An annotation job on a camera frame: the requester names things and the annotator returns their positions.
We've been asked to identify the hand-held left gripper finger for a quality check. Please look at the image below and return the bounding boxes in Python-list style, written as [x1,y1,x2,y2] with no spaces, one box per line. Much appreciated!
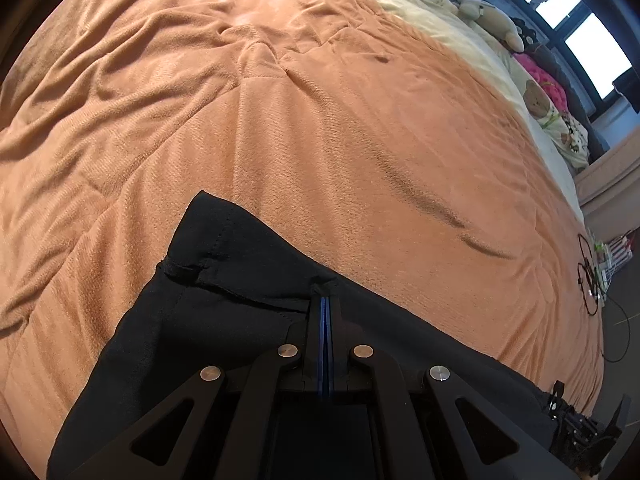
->
[326,296,581,480]
[47,296,326,480]

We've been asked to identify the black pants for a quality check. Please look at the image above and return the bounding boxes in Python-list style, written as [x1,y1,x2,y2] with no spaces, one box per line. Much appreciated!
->
[46,190,558,480]

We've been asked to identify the white box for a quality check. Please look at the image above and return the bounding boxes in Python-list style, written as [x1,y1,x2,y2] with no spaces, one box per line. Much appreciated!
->
[590,230,621,301]

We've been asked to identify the red striped packet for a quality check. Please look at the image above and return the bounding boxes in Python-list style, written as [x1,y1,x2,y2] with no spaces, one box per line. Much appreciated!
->
[607,230,638,273]

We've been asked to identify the pink padded ledge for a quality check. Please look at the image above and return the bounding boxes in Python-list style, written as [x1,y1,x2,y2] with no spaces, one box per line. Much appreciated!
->
[575,132,640,221]

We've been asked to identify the orange blanket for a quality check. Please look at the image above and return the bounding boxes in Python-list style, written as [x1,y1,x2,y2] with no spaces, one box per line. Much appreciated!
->
[0,0,606,478]

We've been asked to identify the brown teddy bear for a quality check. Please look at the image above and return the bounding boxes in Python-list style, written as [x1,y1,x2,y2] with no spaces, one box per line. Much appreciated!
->
[520,77,591,171]

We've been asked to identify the grey cushion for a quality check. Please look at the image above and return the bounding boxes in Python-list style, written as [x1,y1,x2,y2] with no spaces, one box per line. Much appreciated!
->
[535,42,611,156]

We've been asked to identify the dark cloth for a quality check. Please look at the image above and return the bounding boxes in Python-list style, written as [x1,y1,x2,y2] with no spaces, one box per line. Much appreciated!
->
[612,65,640,113]

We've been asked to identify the pink knitted cloth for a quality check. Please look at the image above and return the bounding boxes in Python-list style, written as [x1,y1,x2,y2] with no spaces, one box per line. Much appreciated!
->
[515,52,568,111]

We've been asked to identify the dark framed window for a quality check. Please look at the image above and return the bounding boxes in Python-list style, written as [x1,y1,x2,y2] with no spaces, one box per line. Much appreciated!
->
[450,0,640,116]

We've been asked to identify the black plush toy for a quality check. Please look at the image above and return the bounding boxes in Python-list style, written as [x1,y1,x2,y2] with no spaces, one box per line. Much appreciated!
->
[510,17,538,48]

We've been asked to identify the beige plush toy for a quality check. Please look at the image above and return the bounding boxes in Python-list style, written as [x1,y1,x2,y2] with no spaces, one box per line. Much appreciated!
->
[457,0,526,53]

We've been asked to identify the black cable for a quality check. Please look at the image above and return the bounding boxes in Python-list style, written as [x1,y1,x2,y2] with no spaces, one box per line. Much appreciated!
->
[575,232,623,361]

